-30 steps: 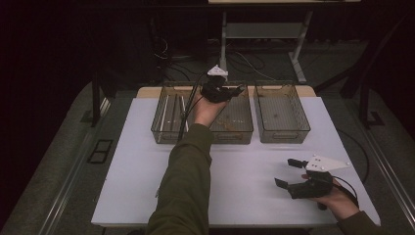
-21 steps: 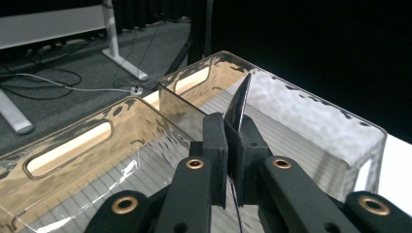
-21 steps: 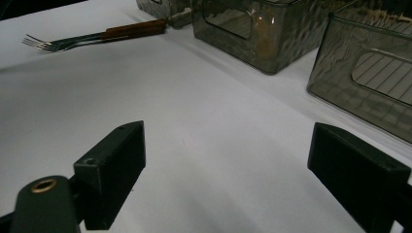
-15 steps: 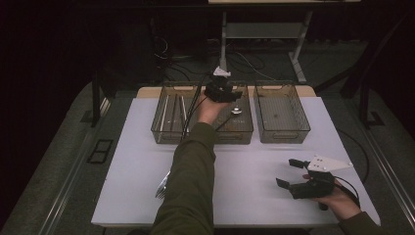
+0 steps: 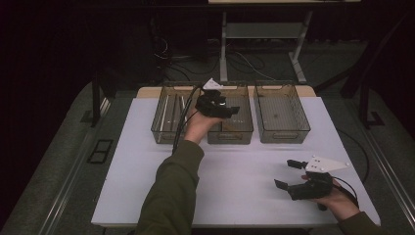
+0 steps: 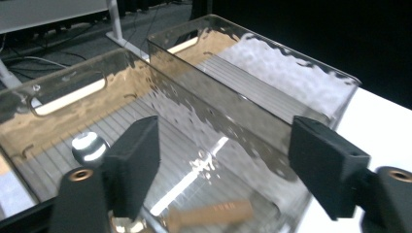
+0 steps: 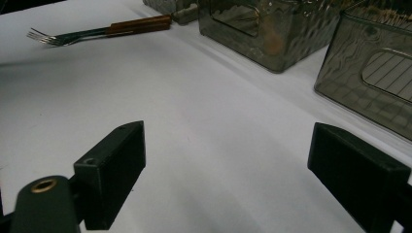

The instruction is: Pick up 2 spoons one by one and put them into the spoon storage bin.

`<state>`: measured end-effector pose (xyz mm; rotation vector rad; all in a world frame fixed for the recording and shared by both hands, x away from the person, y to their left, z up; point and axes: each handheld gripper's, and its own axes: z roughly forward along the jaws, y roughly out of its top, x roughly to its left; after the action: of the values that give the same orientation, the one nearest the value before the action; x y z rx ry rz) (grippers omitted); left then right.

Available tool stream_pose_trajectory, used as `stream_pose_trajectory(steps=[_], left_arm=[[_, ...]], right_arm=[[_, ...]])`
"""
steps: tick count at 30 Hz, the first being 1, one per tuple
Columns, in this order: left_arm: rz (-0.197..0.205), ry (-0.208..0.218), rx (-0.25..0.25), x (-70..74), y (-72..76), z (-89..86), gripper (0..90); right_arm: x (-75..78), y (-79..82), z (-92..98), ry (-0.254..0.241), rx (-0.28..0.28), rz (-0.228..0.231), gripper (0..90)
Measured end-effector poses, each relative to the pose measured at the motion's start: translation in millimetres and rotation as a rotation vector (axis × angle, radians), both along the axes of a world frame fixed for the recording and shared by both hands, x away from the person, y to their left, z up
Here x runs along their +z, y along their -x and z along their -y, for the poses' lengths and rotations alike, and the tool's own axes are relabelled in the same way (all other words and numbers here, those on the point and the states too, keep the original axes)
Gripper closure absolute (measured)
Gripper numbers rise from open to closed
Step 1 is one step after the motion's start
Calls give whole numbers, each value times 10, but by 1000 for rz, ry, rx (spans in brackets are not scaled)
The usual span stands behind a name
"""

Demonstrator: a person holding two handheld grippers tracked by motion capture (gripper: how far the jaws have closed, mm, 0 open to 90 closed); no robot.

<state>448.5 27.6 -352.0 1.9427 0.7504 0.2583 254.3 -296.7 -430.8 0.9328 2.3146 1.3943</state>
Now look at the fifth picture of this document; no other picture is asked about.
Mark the grey metal desk frame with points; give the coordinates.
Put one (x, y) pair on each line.
(261, 30)

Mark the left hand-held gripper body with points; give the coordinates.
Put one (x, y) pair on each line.
(210, 104)

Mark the person's left hand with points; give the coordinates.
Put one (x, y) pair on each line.
(199, 129)

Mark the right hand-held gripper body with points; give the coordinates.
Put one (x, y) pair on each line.
(314, 187)

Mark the person's right hand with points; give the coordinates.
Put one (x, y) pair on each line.
(341, 205)

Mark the smoky plastic bin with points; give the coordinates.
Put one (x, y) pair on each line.
(241, 130)
(163, 133)
(282, 114)

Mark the black metal stand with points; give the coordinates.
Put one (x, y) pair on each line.
(367, 98)

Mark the aluminium rail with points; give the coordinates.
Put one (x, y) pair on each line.
(71, 169)
(388, 169)

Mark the black floor frame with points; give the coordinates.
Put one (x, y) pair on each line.
(100, 151)

